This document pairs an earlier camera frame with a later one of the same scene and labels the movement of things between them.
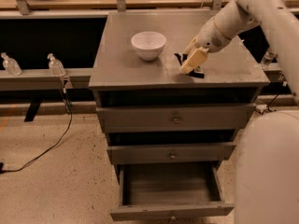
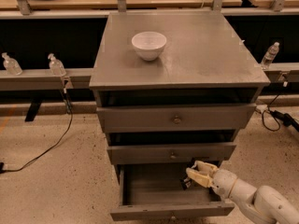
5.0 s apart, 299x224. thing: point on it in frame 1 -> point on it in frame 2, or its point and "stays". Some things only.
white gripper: (209, 37) -> (223, 181)
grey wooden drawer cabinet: (167, 131) stays
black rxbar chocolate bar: (194, 73) -> (186, 182)
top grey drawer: (175, 118) stays
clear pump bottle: (55, 66) stays
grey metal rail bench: (41, 79) stays
